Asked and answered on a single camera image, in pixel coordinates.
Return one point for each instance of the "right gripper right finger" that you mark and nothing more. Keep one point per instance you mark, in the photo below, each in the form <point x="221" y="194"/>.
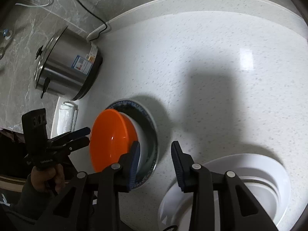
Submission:
<point x="187" y="176"/>

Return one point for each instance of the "white folded cloth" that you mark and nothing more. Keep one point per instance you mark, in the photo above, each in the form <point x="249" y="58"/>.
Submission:
<point x="66" y="118"/>

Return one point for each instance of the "small white bowl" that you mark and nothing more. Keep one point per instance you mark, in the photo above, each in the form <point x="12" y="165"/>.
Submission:
<point x="142" y="141"/>

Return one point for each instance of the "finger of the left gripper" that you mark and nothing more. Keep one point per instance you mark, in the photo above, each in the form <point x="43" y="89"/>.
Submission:
<point x="70" y="136"/>
<point x="71" y="146"/>

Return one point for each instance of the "orange plastic bowl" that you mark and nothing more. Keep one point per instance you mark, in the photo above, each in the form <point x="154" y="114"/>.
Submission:
<point x="111" y="136"/>

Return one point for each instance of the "person left hand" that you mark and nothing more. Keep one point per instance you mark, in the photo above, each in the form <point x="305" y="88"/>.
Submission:
<point x="51" y="179"/>

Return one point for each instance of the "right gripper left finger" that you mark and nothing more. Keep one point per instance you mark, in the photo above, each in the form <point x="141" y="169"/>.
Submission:
<point x="128" y="168"/>

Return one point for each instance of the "stainless steel rice cooker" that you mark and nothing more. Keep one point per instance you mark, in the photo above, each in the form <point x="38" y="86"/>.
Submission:
<point x="67" y="65"/>

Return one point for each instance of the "large white plate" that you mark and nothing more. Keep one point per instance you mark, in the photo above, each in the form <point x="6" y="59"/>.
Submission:
<point x="256" y="166"/>
<point x="176" y="206"/>

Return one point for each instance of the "blue floral green bowl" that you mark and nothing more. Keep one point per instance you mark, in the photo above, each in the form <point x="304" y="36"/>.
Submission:
<point x="142" y="116"/>

